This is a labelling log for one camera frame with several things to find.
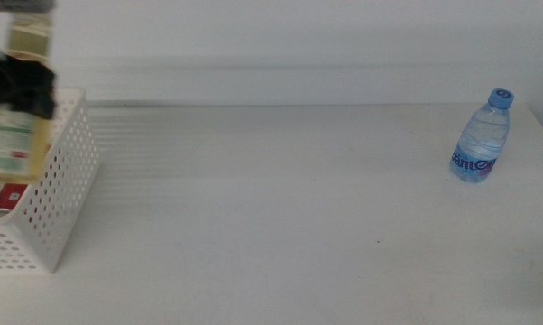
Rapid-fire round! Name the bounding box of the white perforated plastic basket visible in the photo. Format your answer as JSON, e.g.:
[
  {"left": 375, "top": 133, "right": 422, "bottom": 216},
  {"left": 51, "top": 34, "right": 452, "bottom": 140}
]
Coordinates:
[{"left": 0, "top": 88, "right": 102, "bottom": 274}]

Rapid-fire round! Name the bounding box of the thick braided black cable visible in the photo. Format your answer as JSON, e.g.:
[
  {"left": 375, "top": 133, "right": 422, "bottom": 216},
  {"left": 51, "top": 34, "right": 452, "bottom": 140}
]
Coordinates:
[{"left": 0, "top": 0, "right": 56, "bottom": 14}]

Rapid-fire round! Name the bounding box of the red cola can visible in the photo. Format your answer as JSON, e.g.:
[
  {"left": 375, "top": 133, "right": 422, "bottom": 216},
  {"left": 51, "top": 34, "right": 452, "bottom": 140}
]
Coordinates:
[{"left": 0, "top": 182, "right": 29, "bottom": 218}]

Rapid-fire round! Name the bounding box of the clear water bottle blue cap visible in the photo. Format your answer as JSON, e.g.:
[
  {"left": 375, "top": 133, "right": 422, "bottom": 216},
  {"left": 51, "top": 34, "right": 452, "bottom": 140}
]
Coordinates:
[{"left": 448, "top": 88, "right": 515, "bottom": 184}]

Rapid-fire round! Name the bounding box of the yellow juice bottle white cap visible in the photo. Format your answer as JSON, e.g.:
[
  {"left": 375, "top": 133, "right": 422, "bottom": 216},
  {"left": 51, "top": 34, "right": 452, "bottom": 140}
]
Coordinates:
[{"left": 0, "top": 11, "right": 56, "bottom": 185}]

